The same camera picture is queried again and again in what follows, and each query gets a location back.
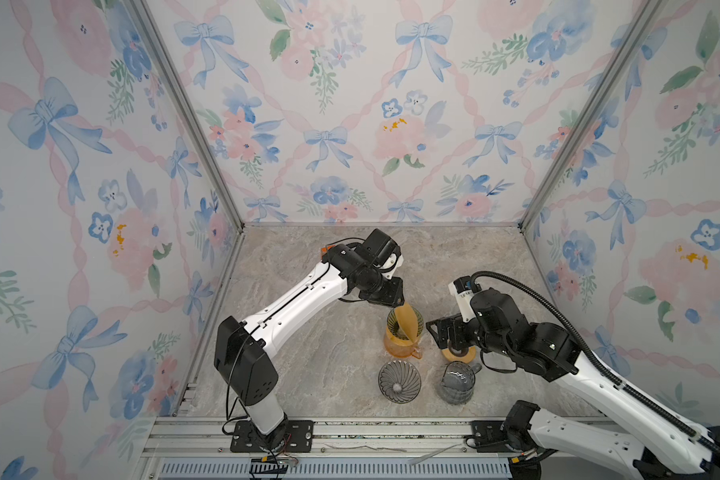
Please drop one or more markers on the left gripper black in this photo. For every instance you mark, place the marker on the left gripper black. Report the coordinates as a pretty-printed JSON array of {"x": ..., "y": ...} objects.
[{"x": 394, "y": 296}]

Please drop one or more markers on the grey glass carafe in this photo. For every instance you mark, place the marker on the grey glass carafe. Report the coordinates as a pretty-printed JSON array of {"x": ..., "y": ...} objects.
[{"x": 457, "y": 383}]

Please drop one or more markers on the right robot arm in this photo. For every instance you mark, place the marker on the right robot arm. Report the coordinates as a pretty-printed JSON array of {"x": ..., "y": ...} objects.
[{"x": 652, "y": 442}]

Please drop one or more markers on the aluminium mounting rail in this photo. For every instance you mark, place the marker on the aluminium mounting rail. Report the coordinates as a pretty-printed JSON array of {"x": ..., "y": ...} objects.
[{"x": 351, "y": 448}]

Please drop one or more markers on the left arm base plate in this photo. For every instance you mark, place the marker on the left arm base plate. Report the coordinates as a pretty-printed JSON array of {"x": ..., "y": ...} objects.
[{"x": 291, "y": 436}]

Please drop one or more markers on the right aluminium corner post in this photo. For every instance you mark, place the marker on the right aluminium corner post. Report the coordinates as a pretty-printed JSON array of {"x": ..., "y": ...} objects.
[{"x": 635, "y": 33}]

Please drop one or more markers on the grey ribbed dripper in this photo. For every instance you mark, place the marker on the grey ribbed dripper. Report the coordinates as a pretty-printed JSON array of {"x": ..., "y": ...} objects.
[{"x": 399, "y": 381}]

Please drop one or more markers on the green ribbed dripper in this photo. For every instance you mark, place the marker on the green ribbed dripper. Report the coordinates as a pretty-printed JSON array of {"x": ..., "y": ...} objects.
[{"x": 392, "y": 326}]

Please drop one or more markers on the brown paper coffee filter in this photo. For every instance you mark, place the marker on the brown paper coffee filter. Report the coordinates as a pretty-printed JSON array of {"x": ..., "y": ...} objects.
[{"x": 407, "y": 321}]

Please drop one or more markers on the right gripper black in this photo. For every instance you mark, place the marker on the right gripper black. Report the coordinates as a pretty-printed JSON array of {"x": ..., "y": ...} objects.
[{"x": 455, "y": 325}]

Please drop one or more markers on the left aluminium corner post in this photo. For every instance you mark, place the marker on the left aluminium corner post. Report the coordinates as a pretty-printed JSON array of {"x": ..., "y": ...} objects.
[{"x": 155, "y": 45}]

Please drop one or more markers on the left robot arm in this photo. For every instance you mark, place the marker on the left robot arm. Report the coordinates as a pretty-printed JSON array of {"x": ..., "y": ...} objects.
[{"x": 245, "y": 349}]

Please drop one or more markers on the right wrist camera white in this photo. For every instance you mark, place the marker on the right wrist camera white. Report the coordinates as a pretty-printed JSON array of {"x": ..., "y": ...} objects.
[{"x": 462, "y": 292}]

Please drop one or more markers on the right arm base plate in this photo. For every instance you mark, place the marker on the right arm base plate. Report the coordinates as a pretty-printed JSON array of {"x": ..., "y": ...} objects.
[{"x": 493, "y": 436}]

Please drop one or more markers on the aluminium corner post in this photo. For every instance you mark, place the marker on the aluminium corner post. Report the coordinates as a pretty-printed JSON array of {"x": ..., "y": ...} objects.
[
  {"x": 635, "y": 33},
  {"x": 155, "y": 45}
]

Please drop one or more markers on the orange glass carafe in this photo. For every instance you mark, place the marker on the orange glass carafe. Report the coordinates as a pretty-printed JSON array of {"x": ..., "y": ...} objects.
[{"x": 402, "y": 350}]

